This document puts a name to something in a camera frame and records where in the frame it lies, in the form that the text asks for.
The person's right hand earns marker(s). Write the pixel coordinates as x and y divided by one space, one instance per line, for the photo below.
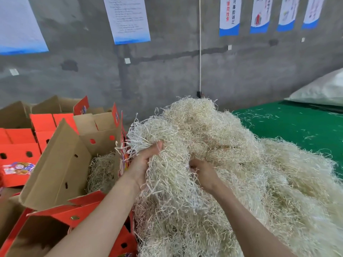
206 174

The person's left hand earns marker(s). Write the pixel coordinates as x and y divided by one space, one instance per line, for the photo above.
140 168

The pile of wood wool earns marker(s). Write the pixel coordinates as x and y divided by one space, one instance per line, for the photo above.
257 174

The red cardboard box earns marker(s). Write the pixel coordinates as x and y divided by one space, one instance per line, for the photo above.
59 168
48 120
32 238
19 155

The person's left forearm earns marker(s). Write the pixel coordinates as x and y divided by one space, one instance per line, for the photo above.
91 227

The person's right forearm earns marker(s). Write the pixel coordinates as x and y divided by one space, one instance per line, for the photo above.
252 227

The white pole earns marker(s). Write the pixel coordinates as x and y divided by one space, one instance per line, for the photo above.
200 45

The white sack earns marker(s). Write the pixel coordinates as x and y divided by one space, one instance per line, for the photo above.
321 91

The narrow white blue banner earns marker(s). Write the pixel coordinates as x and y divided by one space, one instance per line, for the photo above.
289 13
313 12
230 16
261 14

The white blue wall poster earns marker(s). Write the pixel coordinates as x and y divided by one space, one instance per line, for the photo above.
127 18
19 24

